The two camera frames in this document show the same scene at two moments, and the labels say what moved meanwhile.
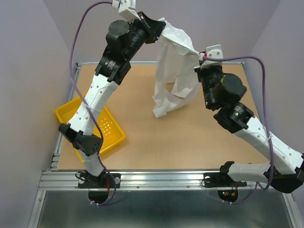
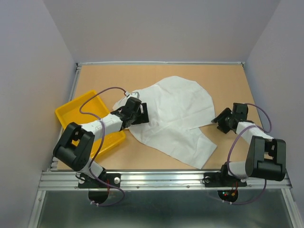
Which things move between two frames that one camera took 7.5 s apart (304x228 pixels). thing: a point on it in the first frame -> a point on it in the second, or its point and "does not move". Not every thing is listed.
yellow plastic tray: (113, 134) does not move
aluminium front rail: (136, 180) does not move
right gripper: (201, 71) -> (226, 111)
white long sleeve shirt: (179, 74) -> (176, 105)
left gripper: (152, 27) -> (143, 117)
